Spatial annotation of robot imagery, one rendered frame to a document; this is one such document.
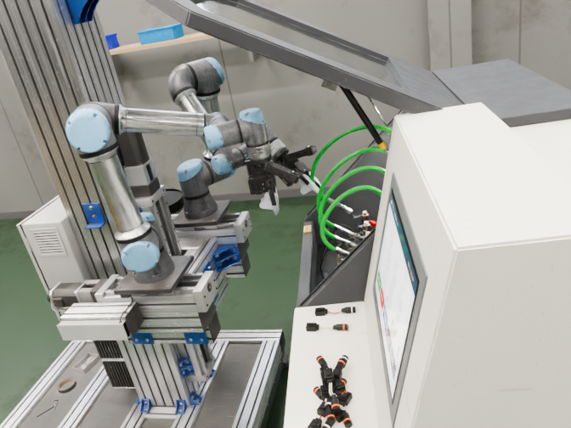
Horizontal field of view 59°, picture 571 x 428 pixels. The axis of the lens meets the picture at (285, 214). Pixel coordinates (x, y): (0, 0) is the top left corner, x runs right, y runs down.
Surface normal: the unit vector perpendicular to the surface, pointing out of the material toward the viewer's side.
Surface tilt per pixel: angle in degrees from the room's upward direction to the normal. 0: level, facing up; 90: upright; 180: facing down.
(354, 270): 90
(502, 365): 90
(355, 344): 0
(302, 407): 0
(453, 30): 90
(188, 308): 90
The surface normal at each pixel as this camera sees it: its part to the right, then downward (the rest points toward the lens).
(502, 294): -0.07, 0.43
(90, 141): 0.20, 0.26
